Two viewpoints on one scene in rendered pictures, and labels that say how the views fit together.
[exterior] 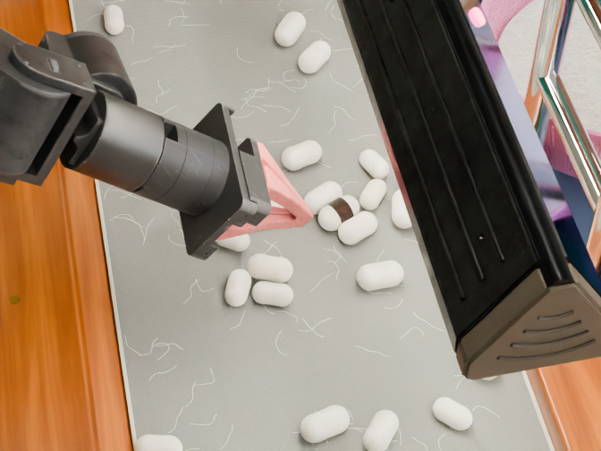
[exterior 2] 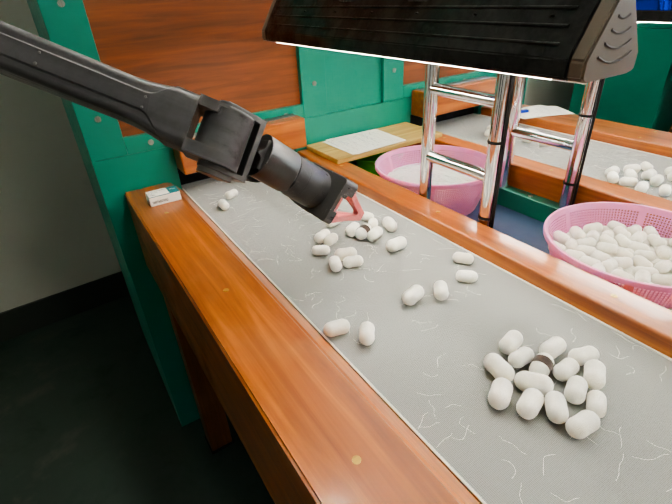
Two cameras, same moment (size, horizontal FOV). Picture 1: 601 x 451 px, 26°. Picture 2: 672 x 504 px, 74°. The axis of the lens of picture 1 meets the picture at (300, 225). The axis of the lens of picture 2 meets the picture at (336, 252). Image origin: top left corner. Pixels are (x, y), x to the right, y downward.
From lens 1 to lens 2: 0.53 m
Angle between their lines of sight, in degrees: 25
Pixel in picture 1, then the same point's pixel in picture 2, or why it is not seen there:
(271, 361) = (368, 285)
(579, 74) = not seen: hidden behind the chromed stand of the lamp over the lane
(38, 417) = (265, 329)
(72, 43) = not seen: hidden behind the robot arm
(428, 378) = (443, 271)
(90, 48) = not seen: hidden behind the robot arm
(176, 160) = (308, 166)
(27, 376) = (249, 315)
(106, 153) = (277, 156)
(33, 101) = (239, 117)
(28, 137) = (238, 142)
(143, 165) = (294, 165)
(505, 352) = (601, 52)
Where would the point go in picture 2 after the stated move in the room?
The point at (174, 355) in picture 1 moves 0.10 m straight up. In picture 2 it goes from (319, 296) to (314, 234)
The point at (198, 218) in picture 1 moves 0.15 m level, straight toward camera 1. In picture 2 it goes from (321, 204) to (382, 251)
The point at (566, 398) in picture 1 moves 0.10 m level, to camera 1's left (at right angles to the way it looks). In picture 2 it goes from (512, 253) to (455, 268)
